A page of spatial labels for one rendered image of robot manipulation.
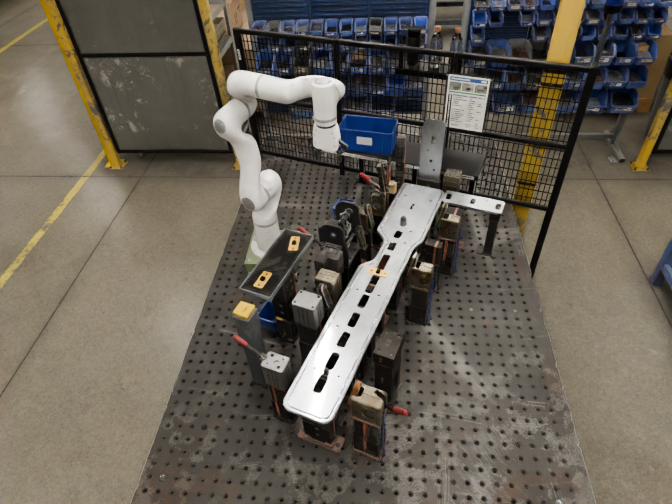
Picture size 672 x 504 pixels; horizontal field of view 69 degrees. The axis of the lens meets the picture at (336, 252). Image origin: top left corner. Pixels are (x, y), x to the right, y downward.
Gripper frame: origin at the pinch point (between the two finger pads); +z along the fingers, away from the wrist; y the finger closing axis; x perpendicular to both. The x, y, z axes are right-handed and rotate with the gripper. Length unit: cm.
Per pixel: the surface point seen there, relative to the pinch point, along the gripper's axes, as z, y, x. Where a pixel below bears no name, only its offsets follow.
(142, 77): 58, -238, 143
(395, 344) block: 42, 44, -45
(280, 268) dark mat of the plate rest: 28.8, -5.8, -37.0
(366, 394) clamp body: 39, 43, -70
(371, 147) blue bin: 38, -10, 72
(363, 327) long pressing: 45, 30, -40
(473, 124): 26, 40, 90
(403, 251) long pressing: 45, 31, 5
